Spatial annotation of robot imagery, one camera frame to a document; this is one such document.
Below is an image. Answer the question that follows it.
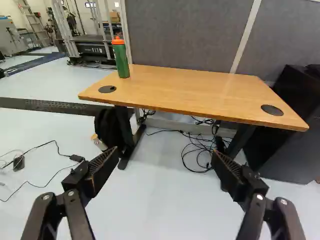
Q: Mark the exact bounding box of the black treadmill with white frame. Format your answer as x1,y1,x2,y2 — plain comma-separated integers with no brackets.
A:
51,0,118,66

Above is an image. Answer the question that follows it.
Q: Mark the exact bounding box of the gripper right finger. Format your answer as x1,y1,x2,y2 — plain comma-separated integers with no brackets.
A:
210,149,307,240

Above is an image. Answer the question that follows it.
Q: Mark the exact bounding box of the green bottle with orange cap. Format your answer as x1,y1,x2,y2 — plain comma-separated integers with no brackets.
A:
111,35,131,79

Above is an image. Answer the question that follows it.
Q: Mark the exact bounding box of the black power adapter with cable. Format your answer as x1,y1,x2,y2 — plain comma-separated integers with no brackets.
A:
0,140,87,202

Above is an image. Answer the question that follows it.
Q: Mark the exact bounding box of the wooden table with black legs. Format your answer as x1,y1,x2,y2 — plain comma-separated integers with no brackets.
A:
77,63,310,193

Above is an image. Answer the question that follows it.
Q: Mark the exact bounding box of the black cabinet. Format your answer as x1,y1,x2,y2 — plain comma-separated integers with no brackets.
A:
241,63,320,185

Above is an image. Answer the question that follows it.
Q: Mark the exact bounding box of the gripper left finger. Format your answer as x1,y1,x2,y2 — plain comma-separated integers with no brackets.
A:
20,146,119,240

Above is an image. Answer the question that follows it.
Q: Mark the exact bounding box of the black backpack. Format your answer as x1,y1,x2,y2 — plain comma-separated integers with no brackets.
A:
93,107,134,154

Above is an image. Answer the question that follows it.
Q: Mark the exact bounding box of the clear bottle with orange lid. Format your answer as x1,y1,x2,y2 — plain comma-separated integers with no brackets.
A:
90,133,109,152

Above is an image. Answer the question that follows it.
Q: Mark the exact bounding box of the grey partition wall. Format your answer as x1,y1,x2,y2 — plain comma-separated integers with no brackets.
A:
124,0,320,83

